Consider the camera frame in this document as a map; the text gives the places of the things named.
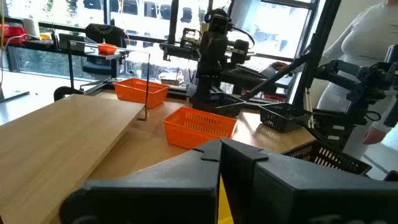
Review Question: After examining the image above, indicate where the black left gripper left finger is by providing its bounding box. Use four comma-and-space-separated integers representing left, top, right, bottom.
59, 139, 223, 224

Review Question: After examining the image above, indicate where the black plastic basket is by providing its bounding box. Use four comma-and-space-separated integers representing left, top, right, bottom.
190, 91, 247, 118
258, 101, 314, 134
281, 140, 373, 176

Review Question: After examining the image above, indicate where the black side desk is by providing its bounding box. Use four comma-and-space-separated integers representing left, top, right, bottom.
6, 37, 130, 78

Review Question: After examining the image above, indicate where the yellow hanging cable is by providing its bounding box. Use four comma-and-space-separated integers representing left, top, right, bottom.
0, 0, 6, 50

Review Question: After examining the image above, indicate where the person's hand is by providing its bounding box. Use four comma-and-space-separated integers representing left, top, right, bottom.
362, 126, 388, 146
269, 60, 289, 71

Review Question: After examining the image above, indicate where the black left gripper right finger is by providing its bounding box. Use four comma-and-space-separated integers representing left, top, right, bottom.
220, 138, 398, 224

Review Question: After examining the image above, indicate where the cardboard box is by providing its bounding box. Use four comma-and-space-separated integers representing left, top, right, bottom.
159, 70, 185, 86

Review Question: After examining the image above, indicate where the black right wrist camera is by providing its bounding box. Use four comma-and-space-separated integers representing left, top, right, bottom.
204, 8, 233, 34

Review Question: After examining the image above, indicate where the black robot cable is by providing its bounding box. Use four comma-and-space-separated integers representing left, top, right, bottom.
231, 26, 256, 50

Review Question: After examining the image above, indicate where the white paper roll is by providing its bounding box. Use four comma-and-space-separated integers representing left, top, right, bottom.
22, 17, 41, 40

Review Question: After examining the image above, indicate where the person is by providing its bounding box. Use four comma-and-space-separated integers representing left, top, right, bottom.
317, 0, 398, 160

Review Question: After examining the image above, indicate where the grey equipment box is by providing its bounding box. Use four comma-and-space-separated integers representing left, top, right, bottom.
58, 32, 87, 53

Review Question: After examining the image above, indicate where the black table clamp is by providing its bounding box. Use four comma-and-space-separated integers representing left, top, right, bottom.
52, 86, 84, 102

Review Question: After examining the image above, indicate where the black backpack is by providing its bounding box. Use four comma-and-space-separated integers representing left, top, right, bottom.
84, 23, 127, 49

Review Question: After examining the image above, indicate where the orange plastic basket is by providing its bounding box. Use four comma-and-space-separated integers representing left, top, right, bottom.
163, 106, 239, 150
113, 77, 170, 109

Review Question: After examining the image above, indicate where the black aluminium rig frame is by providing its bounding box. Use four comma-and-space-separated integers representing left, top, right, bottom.
81, 0, 342, 150

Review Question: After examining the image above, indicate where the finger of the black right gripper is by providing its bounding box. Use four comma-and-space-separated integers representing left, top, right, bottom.
213, 30, 228, 60
198, 30, 214, 60

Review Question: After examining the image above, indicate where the wooden shelf with black frame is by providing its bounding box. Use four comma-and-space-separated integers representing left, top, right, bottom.
0, 39, 150, 224

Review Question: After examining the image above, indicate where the small orange tray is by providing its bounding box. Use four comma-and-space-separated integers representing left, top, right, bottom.
97, 43, 118, 55

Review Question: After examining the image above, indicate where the yellow plastic basket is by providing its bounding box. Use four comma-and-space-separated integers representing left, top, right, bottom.
217, 174, 234, 224

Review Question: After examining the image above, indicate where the red container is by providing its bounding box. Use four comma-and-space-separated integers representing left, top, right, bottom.
0, 24, 26, 45

